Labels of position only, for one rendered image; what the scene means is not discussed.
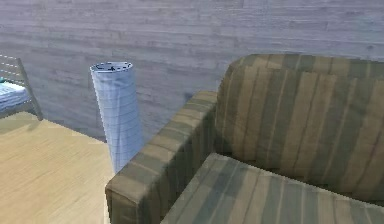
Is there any striped olive brown armchair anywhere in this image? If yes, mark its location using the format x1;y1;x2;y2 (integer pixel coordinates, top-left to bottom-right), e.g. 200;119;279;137
105;53;384;224

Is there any pale blue cylindrical bin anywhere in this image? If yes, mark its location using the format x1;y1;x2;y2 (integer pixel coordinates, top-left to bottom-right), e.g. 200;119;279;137
89;61;145;174

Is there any grey frame bed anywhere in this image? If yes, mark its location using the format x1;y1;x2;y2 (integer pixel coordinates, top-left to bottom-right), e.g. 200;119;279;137
0;54;44;122

